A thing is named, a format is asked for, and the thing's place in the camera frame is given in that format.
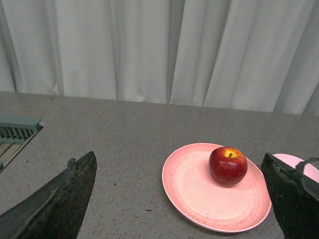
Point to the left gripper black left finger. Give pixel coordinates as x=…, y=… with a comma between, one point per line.
x=57, y=209

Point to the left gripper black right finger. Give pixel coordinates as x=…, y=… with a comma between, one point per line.
x=294, y=194

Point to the red apple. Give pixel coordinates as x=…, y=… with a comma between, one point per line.
x=228, y=166

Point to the pink plate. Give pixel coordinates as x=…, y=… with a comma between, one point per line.
x=190, y=188

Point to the grey-green rack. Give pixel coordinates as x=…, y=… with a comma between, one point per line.
x=15, y=133

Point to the white curtain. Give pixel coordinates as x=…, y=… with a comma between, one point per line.
x=260, y=55

